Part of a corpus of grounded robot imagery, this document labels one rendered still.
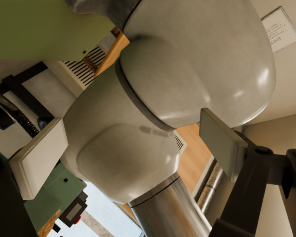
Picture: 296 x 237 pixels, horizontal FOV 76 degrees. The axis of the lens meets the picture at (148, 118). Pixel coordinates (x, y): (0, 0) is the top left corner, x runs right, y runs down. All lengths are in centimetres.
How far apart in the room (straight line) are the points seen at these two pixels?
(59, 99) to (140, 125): 197
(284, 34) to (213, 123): 282
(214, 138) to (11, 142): 201
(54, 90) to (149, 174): 202
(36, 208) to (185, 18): 42
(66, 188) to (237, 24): 63
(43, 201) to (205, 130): 37
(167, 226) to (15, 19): 31
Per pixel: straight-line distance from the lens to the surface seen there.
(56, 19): 29
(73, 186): 71
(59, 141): 18
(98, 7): 29
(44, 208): 47
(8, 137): 211
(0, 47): 27
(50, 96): 221
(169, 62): 24
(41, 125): 86
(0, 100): 69
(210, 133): 17
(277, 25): 293
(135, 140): 27
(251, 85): 26
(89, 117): 30
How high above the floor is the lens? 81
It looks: 10 degrees up
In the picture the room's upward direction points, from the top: 138 degrees clockwise
